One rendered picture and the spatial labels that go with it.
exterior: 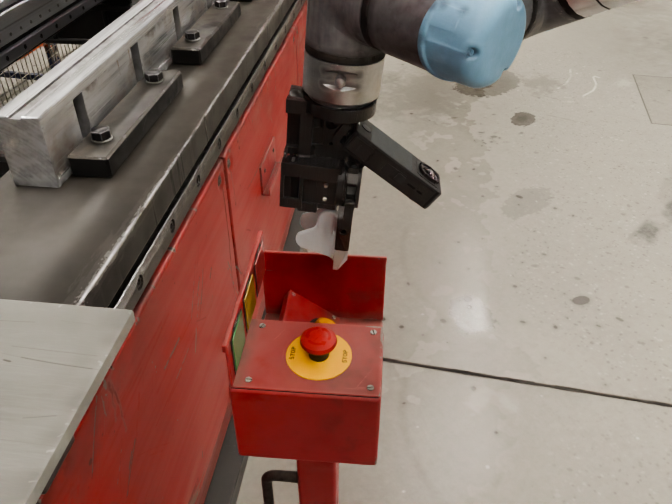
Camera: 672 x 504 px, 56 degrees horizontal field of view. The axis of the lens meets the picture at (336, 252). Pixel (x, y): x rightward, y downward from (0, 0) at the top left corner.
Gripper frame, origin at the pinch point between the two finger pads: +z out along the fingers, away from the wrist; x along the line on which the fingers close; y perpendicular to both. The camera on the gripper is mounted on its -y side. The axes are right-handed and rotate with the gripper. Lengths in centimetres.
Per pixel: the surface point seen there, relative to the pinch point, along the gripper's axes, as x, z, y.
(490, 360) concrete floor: -66, 80, -44
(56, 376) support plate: 33.8, -14.9, 16.0
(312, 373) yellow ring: 12.6, 5.9, 1.7
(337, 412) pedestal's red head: 15.1, 8.6, -1.4
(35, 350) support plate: 31.8, -14.7, 18.2
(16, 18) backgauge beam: -49, -6, 62
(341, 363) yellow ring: 10.9, 5.6, -1.2
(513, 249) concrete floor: -119, 79, -57
